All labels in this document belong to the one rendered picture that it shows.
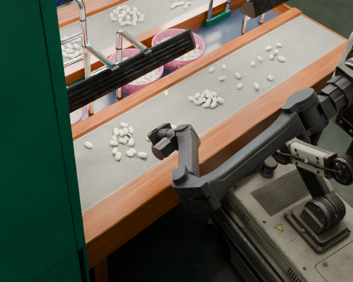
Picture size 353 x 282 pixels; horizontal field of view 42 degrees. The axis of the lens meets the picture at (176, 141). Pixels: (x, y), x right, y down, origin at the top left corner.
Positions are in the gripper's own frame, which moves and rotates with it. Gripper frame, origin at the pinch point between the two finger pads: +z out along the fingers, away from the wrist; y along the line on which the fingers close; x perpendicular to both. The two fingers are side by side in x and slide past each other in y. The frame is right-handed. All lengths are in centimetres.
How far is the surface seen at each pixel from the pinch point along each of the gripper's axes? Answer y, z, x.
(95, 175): 22.2, 10.5, 5.2
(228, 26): -102, 46, -15
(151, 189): 12.0, -6.7, 15.8
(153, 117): -15.8, 17.4, -0.4
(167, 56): -18.0, -5.4, -24.3
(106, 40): -34, 61, -35
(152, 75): -34.2, 33.7, -13.5
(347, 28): -270, 83, 40
